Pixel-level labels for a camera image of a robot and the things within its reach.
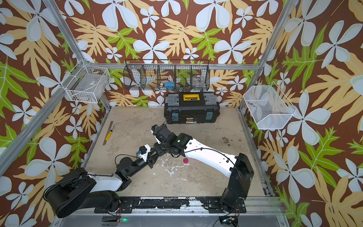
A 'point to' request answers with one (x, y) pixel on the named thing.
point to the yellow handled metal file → (109, 133)
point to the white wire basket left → (86, 83)
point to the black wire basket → (187, 75)
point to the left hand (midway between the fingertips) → (160, 147)
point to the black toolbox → (191, 107)
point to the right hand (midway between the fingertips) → (155, 146)
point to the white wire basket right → (268, 107)
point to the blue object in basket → (169, 85)
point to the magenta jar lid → (185, 161)
